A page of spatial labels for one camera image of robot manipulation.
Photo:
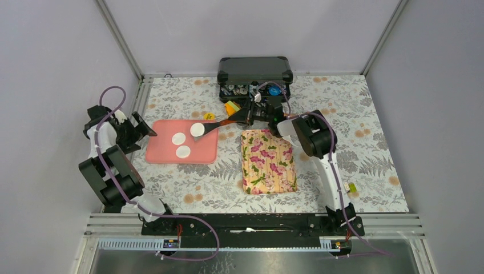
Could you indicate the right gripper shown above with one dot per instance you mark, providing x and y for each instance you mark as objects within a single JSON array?
[{"x": 244, "y": 113}]

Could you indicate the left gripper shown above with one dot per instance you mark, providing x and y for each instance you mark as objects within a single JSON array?
[{"x": 140, "y": 129}]

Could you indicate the floral yellow tray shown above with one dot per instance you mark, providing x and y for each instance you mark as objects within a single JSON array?
[{"x": 268, "y": 164}]

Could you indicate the white dough ball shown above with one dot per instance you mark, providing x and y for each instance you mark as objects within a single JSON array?
[{"x": 197, "y": 130}]

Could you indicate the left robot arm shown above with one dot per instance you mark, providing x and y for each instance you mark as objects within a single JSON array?
[{"x": 108, "y": 170}]

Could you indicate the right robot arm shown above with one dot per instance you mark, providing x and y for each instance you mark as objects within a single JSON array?
[{"x": 318, "y": 141}]

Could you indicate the white dough wrapper upper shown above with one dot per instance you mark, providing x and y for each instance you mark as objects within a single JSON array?
[{"x": 178, "y": 138}]

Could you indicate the white dough wrapper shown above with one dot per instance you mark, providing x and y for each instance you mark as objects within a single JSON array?
[
  {"x": 178, "y": 138},
  {"x": 183, "y": 152}
]

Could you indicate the white dough wrapper lower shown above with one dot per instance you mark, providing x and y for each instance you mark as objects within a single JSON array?
[{"x": 183, "y": 152}]

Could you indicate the orange green sticky notes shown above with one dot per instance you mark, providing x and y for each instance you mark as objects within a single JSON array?
[{"x": 231, "y": 108}]

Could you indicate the pink plastic tray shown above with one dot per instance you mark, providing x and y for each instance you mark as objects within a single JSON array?
[{"x": 160, "y": 149}]

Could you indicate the yellow big blind button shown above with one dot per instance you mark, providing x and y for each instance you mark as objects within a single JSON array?
[{"x": 209, "y": 116}]

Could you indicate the black poker chip case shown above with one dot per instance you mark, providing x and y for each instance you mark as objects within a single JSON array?
[{"x": 237, "y": 76}]

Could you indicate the blue small blind button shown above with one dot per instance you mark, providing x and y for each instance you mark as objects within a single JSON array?
[{"x": 274, "y": 90}]

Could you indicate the white green eraser block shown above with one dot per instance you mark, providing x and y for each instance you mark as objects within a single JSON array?
[{"x": 350, "y": 188}]

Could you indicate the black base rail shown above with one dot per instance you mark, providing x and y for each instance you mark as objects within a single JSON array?
[{"x": 252, "y": 230}]

